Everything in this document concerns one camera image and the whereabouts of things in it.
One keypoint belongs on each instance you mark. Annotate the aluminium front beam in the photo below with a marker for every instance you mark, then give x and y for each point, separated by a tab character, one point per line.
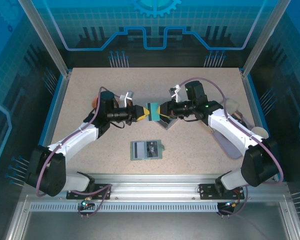
152	187

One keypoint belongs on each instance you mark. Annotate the black VIP credit card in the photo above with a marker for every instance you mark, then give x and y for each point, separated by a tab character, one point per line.
152	150

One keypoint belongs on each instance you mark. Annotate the aluminium corner post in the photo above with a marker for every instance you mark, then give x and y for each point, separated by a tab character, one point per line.
47	42
262	42

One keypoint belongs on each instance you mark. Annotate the black credit card gold print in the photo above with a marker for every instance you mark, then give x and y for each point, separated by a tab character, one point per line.
167	120

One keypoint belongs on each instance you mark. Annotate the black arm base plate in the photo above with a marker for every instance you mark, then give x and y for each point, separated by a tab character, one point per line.
100	192
206	192

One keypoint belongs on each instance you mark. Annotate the small brown object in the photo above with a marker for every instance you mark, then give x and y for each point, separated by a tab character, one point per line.
238	116

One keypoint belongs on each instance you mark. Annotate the grey metal lower tray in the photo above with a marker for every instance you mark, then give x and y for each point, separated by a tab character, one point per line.
150	227

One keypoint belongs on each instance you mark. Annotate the orange ceramic cup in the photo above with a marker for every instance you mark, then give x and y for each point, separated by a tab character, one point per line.
95	102

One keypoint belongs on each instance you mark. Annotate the small controller board with LED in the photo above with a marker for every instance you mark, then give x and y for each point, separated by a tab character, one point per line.
230	204
85	203

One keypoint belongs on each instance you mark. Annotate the teal credit card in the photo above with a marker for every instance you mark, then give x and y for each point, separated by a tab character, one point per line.
153	112

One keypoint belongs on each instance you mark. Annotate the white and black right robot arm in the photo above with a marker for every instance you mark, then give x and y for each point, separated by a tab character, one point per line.
230	127

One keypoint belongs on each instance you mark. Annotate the beige cloth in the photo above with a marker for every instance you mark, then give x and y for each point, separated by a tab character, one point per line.
231	105

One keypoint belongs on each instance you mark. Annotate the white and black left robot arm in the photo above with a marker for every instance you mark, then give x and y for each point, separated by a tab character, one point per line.
75	138

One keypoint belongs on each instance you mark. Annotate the aluminium side rail blue trim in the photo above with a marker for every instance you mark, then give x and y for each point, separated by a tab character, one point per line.
253	105
57	110

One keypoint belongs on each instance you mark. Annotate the grey striped card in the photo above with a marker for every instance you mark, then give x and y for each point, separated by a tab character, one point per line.
140	152

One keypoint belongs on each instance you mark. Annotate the white paper cup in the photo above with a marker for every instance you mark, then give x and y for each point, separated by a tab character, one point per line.
258	131

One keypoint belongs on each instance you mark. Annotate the green leather card holder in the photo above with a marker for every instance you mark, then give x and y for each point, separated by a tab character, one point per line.
162	148

